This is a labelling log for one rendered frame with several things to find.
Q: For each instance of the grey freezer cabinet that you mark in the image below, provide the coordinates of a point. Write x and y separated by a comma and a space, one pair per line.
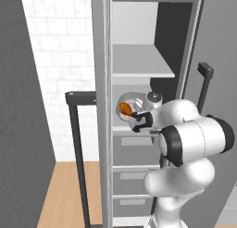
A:
135, 21

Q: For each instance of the orange chicken drumstick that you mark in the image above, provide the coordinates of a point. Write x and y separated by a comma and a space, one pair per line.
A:
124, 108

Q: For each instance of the clear round meat container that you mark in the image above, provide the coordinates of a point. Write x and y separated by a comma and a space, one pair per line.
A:
129, 97

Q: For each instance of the grey narrow freezer rack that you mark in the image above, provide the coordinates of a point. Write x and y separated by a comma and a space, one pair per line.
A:
122, 130

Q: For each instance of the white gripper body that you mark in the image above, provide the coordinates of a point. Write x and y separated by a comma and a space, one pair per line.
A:
138, 105

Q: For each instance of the grey wide freezer door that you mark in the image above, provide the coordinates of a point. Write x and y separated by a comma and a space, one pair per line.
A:
219, 37

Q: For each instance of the grey tall freezer drawer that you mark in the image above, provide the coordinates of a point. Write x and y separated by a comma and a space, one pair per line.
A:
135, 153

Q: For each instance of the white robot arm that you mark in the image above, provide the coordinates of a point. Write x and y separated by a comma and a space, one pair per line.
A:
191, 139

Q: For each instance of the grey wide freezer rack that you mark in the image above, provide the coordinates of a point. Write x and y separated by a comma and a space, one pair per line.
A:
139, 61

